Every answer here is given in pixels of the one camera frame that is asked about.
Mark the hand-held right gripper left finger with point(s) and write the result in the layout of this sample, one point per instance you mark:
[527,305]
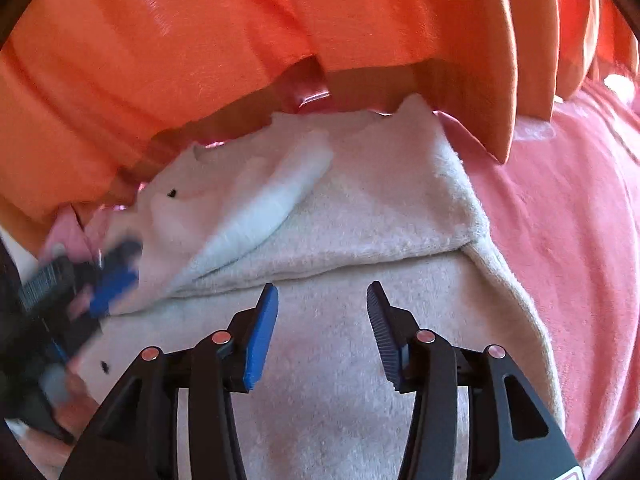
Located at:
[261,332]

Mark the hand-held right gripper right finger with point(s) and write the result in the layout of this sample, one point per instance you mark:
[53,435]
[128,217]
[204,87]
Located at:
[382,332]

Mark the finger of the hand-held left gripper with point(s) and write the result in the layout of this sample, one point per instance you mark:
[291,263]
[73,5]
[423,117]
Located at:
[112,285]

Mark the white fleece garment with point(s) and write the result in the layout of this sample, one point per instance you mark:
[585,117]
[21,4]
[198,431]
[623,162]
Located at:
[350,240]

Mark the pink blanket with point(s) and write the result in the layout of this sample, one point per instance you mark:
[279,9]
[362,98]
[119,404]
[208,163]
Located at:
[565,240]

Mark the orange curtain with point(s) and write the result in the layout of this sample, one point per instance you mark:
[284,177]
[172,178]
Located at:
[200,50]

